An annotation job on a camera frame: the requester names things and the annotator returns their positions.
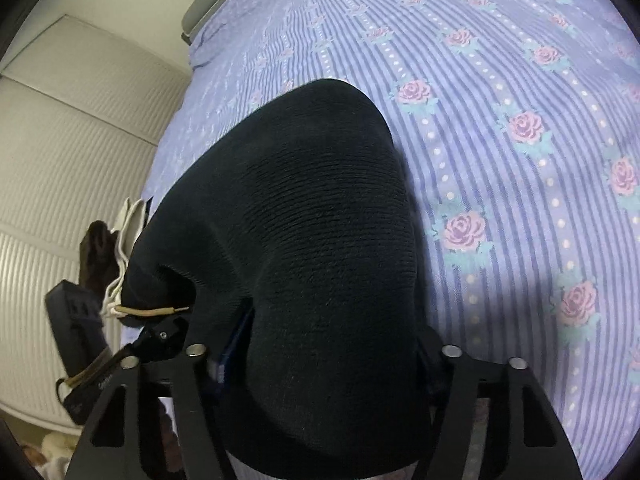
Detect white folded cloth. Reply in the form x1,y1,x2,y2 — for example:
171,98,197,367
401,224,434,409
101,198,149,318

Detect left hand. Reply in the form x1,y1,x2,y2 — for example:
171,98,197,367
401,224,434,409
78,220,119,297

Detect tan drawstring cord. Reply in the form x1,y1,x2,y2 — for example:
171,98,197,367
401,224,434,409
113,303,191,319

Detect purple floral bed sheet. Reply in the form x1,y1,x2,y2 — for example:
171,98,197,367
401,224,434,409
143,0,639,479

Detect white louvered wardrobe door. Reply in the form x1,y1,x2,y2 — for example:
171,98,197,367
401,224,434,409
1,16,190,434

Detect black knit pants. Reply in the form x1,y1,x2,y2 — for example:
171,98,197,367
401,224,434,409
122,79,428,479

